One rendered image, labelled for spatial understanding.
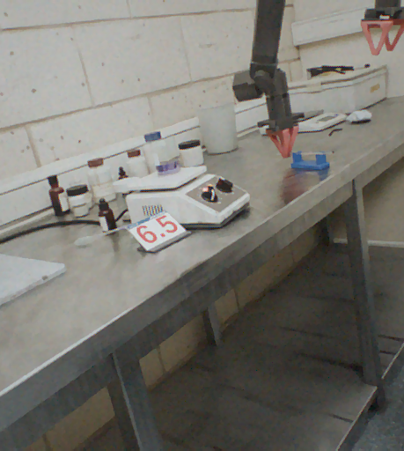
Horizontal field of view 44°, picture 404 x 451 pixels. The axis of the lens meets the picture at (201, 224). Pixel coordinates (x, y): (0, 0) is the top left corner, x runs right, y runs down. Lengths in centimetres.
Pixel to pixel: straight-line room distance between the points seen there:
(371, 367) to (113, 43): 119
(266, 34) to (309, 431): 98
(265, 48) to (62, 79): 58
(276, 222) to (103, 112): 75
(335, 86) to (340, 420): 115
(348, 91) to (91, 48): 94
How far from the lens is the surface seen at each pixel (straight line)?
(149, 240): 85
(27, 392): 59
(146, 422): 77
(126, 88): 157
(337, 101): 197
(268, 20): 106
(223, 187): 94
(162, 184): 90
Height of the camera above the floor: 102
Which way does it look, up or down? 17 degrees down
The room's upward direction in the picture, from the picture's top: 12 degrees counter-clockwise
